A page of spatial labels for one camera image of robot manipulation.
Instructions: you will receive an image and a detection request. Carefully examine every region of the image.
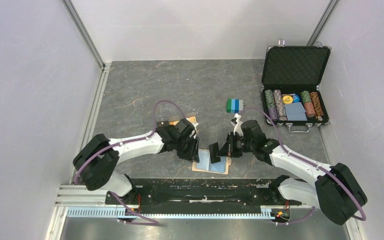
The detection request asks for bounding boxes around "cream leather card holder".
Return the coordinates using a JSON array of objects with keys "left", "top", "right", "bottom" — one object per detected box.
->
[{"left": 191, "top": 149, "right": 233, "bottom": 175}]

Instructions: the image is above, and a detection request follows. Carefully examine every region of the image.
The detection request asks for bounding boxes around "black poker chip case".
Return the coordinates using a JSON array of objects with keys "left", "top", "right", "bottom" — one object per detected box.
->
[{"left": 260, "top": 45, "right": 332, "bottom": 127}]

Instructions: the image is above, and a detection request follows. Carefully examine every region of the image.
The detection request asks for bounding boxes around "gold credit card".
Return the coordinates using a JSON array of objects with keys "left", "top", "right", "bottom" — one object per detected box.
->
[{"left": 186, "top": 115, "right": 198, "bottom": 124}]

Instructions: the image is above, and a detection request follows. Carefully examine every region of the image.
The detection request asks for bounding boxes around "green blue grey block stack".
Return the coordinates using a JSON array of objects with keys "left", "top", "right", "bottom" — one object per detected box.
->
[{"left": 226, "top": 98, "right": 244, "bottom": 114}]

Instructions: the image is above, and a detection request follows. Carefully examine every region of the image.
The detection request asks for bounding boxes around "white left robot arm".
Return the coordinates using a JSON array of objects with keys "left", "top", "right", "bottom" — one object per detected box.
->
[{"left": 72, "top": 118, "right": 199, "bottom": 204}]

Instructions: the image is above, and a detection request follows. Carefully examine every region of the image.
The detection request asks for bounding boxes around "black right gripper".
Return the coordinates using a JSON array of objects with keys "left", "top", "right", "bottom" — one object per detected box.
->
[{"left": 216, "top": 131, "right": 255, "bottom": 158}]

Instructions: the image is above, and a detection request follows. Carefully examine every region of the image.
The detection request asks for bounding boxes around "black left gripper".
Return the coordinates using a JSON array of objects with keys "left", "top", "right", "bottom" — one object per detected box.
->
[{"left": 175, "top": 135, "right": 200, "bottom": 163}]

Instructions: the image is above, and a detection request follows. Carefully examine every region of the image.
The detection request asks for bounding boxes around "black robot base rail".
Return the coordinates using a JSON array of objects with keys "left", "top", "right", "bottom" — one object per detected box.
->
[{"left": 120, "top": 178, "right": 301, "bottom": 214}]

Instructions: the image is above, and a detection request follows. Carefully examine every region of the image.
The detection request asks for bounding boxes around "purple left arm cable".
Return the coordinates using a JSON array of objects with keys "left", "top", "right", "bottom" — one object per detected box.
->
[{"left": 73, "top": 100, "right": 188, "bottom": 186}]

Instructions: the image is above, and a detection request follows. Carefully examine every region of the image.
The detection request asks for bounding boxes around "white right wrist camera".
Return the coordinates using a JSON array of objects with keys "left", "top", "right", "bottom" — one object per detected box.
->
[{"left": 230, "top": 113, "right": 244, "bottom": 137}]

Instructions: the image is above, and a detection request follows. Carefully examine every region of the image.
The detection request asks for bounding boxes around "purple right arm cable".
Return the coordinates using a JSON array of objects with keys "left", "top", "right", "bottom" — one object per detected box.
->
[{"left": 238, "top": 106, "right": 367, "bottom": 222}]

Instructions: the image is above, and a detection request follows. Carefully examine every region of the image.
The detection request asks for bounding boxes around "yellow dealer chip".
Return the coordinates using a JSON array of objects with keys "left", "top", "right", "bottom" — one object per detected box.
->
[{"left": 282, "top": 95, "right": 294, "bottom": 104}]

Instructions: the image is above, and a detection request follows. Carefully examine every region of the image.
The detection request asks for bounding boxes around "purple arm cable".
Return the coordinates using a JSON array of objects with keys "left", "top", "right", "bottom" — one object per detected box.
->
[
  {"left": 73, "top": 100, "right": 188, "bottom": 186},
  {"left": 238, "top": 106, "right": 367, "bottom": 222}
]

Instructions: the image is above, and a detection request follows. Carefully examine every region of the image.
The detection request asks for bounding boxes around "blue playing card deck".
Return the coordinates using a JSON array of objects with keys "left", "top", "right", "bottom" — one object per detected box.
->
[{"left": 284, "top": 102, "right": 308, "bottom": 122}]

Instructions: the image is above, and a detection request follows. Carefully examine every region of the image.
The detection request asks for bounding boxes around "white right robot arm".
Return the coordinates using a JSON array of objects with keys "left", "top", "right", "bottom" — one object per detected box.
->
[{"left": 217, "top": 116, "right": 368, "bottom": 225}]

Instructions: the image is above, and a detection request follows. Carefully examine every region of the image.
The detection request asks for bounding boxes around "clear acrylic card stand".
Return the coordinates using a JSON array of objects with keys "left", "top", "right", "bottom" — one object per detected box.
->
[{"left": 156, "top": 112, "right": 199, "bottom": 127}]

